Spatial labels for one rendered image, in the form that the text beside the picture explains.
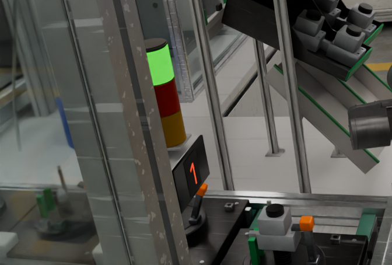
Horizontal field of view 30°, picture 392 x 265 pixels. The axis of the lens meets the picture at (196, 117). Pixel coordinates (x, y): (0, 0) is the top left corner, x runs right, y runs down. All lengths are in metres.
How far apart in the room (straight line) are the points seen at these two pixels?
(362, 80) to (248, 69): 0.85
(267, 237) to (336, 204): 0.28
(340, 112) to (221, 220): 0.35
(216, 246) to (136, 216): 1.05
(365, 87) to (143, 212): 1.43
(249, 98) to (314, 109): 1.06
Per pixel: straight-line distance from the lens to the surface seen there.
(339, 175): 1.77
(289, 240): 1.21
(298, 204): 1.47
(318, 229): 1.47
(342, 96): 1.59
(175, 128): 1.08
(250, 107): 2.52
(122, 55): 0.30
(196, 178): 1.14
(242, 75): 2.47
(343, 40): 1.45
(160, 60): 1.04
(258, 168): 1.84
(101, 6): 0.29
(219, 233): 1.40
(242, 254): 1.33
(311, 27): 1.45
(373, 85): 1.72
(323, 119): 1.48
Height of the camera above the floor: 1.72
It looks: 23 degrees down
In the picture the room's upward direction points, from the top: 11 degrees counter-clockwise
